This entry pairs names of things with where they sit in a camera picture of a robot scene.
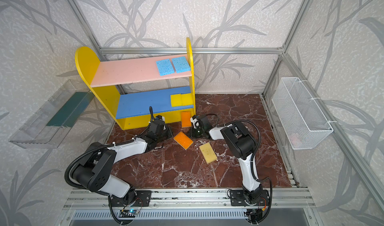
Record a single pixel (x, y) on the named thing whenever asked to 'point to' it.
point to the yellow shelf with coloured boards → (136, 89)
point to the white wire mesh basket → (303, 123)
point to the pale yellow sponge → (208, 152)
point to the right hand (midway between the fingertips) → (186, 129)
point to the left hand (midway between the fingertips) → (176, 125)
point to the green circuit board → (130, 213)
